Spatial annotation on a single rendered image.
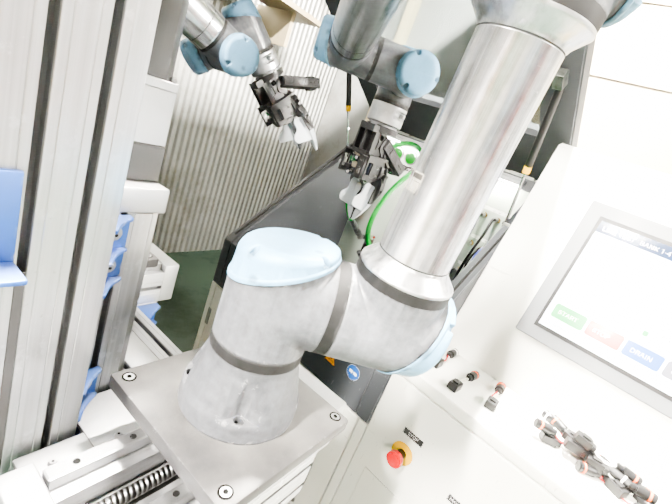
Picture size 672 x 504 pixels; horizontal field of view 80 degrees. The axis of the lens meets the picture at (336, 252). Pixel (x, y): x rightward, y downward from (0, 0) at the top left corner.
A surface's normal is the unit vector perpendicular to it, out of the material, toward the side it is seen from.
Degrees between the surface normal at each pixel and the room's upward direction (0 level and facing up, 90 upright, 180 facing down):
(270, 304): 90
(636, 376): 76
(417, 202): 93
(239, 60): 90
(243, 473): 0
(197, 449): 0
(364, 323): 70
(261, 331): 90
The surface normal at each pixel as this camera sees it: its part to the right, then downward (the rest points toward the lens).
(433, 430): -0.63, 0.01
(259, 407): 0.44, 0.12
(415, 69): 0.07, 0.33
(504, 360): -0.53, -0.21
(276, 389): 0.68, 0.15
